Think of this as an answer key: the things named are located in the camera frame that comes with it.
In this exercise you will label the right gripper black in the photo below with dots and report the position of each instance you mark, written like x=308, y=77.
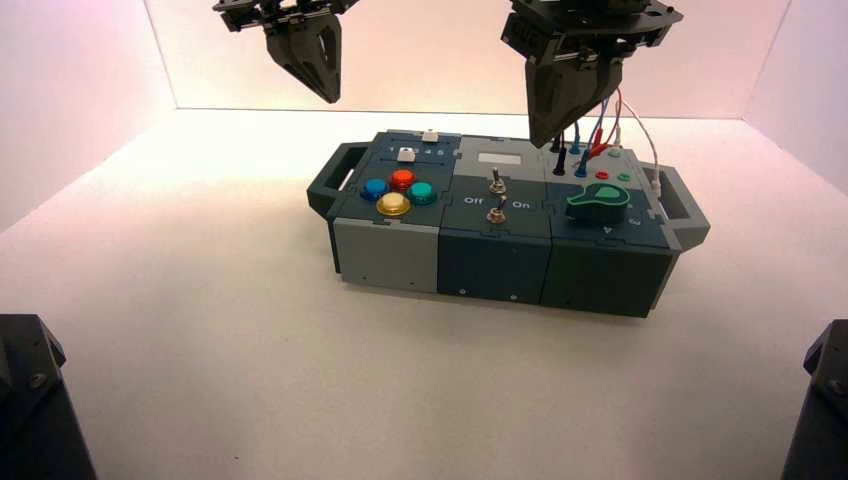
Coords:
x=583, y=26

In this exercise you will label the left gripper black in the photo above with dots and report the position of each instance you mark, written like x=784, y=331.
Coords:
x=291, y=9

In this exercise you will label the red round socket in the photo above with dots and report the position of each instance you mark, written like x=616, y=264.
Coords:
x=602, y=175

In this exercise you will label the small grey display window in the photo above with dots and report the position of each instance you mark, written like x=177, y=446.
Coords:
x=499, y=159

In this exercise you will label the green rotary knob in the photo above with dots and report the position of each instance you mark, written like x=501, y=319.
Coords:
x=598, y=204

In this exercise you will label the white slider cap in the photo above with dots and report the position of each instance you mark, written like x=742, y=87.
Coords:
x=407, y=155
x=430, y=136

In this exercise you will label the blue round push button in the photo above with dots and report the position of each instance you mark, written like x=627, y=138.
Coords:
x=375, y=189

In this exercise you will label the red round push button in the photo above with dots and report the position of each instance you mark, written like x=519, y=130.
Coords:
x=402, y=179

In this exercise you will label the yellow round push button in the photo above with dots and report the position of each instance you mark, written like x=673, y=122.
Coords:
x=393, y=204

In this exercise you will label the teal round push button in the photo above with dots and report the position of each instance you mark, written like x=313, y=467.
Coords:
x=421, y=193

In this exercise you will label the dark teal grey control box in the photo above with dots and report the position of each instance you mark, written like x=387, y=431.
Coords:
x=493, y=265

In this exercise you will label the metal toggle switch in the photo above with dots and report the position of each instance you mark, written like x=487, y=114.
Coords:
x=497, y=210
x=495, y=180

